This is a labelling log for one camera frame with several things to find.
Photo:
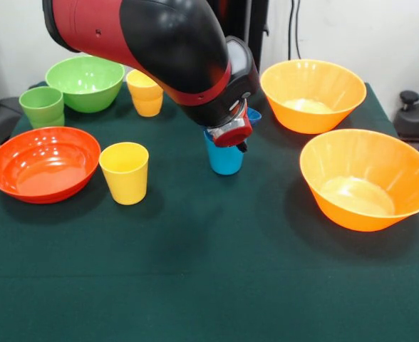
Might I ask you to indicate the red plastic bowl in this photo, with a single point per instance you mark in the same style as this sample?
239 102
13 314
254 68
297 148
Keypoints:
42 164

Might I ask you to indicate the yellow plastic cup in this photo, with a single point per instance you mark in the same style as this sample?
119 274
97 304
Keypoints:
140 87
125 181
148 107

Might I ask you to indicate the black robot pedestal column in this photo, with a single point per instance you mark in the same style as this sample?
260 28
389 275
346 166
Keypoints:
245 25

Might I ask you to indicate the orange plastic bowl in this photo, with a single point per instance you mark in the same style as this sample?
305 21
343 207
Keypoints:
368 167
313 85

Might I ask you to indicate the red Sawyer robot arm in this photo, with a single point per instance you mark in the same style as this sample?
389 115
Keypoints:
152 46

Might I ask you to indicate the green plastic bowl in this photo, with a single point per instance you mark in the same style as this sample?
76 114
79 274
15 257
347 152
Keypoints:
85 83

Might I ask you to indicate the green plastic cup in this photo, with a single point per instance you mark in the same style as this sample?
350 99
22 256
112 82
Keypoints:
42 103
47 123

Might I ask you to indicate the dark green tablecloth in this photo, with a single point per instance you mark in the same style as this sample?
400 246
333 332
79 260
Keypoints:
209 267

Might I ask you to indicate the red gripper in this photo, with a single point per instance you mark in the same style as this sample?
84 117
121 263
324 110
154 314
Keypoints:
232 137

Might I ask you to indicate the dark blue plastic bowl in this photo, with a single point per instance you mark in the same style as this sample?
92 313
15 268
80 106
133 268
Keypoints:
255 115

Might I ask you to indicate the light blue plastic cup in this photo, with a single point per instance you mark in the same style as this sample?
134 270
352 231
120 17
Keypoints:
225 162

